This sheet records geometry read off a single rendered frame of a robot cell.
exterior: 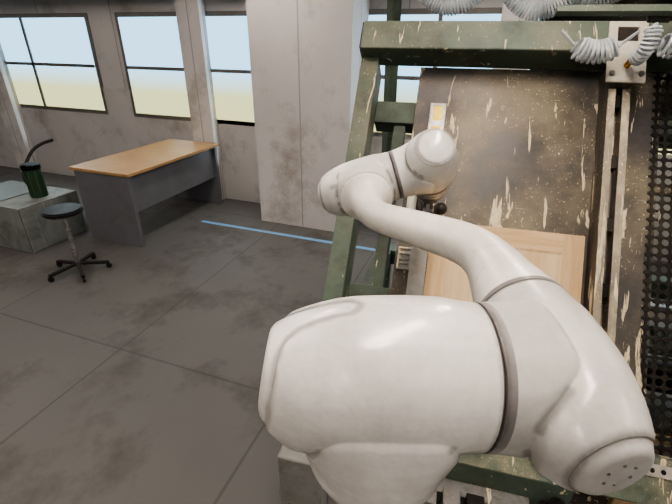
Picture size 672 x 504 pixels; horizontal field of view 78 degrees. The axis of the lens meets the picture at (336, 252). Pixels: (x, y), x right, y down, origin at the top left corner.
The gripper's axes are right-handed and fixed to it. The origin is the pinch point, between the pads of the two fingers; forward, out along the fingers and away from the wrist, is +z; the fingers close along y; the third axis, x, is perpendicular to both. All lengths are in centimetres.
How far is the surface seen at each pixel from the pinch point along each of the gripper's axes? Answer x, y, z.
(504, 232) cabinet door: 23.1, 1.8, 14.0
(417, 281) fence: -0.5, 20.3, 11.9
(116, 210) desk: -299, -29, 227
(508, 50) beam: 18, -53, 6
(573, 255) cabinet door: 42.5, 6.5, 13.9
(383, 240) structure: -13.5, 7.3, 20.9
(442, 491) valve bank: 13, 77, 10
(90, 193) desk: -328, -42, 222
